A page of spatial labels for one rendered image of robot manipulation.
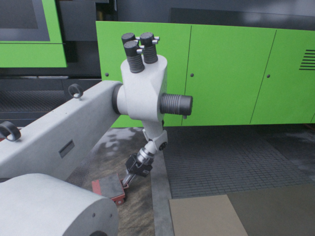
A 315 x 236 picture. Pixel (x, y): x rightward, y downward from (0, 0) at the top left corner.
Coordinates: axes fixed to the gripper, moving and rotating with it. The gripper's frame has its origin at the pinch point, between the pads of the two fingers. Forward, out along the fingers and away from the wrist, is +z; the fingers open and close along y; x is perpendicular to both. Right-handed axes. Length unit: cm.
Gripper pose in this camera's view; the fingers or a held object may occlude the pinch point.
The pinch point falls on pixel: (126, 182)
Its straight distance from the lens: 187.1
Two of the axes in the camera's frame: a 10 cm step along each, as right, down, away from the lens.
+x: -4.1, -4.0, 8.2
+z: -5.7, 8.1, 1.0
